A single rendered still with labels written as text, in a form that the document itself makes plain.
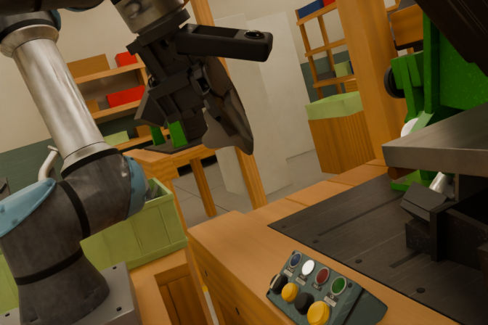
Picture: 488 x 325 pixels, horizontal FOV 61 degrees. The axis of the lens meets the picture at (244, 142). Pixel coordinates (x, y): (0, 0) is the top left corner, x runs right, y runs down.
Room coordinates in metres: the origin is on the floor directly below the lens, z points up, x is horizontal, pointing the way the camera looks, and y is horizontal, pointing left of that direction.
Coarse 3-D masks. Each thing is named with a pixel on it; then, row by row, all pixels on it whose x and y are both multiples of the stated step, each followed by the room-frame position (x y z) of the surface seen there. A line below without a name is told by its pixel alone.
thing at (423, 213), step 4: (404, 200) 0.58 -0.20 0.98; (400, 204) 0.58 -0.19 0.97; (404, 204) 0.58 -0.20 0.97; (408, 204) 0.57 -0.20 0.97; (412, 204) 0.57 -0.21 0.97; (404, 208) 0.57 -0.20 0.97; (408, 208) 0.57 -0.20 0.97; (412, 208) 0.57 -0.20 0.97; (416, 208) 0.56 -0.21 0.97; (420, 208) 0.56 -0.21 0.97; (408, 212) 0.58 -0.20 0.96; (412, 212) 0.56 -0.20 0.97; (416, 212) 0.56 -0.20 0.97; (420, 212) 0.55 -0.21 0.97; (424, 212) 0.55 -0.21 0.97; (428, 212) 0.54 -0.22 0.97; (412, 216) 0.60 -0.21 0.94; (420, 216) 0.55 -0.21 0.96; (424, 216) 0.54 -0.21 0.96; (428, 216) 0.54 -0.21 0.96; (424, 220) 0.55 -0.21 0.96; (428, 220) 0.54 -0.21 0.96
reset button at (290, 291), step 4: (288, 284) 0.51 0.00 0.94; (292, 284) 0.51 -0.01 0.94; (284, 288) 0.52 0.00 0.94; (288, 288) 0.51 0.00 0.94; (292, 288) 0.50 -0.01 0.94; (296, 288) 0.51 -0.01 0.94; (284, 292) 0.51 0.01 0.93; (288, 292) 0.50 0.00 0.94; (292, 292) 0.50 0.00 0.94; (296, 292) 0.50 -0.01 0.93; (284, 296) 0.51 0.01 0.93; (288, 296) 0.50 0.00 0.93; (292, 296) 0.50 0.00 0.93; (288, 300) 0.50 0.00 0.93
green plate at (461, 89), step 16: (432, 32) 0.47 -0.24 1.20; (432, 48) 0.48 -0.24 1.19; (448, 48) 0.47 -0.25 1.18; (432, 64) 0.48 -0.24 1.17; (448, 64) 0.48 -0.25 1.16; (464, 64) 0.46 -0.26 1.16; (432, 80) 0.49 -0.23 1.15; (448, 80) 0.48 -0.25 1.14; (464, 80) 0.46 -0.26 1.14; (480, 80) 0.44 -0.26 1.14; (432, 96) 0.49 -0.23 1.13; (448, 96) 0.48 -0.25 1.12; (464, 96) 0.46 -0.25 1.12; (480, 96) 0.45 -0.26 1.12; (432, 112) 0.50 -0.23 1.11; (448, 112) 0.51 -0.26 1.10
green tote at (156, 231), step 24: (168, 192) 1.23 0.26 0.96; (144, 216) 1.18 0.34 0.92; (168, 216) 1.20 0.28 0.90; (96, 240) 1.13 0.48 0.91; (120, 240) 1.15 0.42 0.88; (144, 240) 1.17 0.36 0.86; (168, 240) 1.19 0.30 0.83; (0, 264) 1.06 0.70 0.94; (96, 264) 1.13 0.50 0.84; (0, 288) 1.05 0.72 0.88; (0, 312) 1.05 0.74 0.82
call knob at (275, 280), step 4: (276, 276) 0.55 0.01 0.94; (280, 276) 0.54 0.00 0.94; (284, 276) 0.54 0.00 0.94; (272, 280) 0.55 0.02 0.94; (276, 280) 0.54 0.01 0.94; (280, 280) 0.54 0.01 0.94; (284, 280) 0.54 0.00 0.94; (272, 284) 0.54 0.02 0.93; (276, 284) 0.54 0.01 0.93; (280, 284) 0.53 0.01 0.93; (284, 284) 0.53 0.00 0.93; (272, 288) 0.54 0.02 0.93; (276, 288) 0.53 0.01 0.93; (280, 288) 0.53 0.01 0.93; (276, 292) 0.54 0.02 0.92
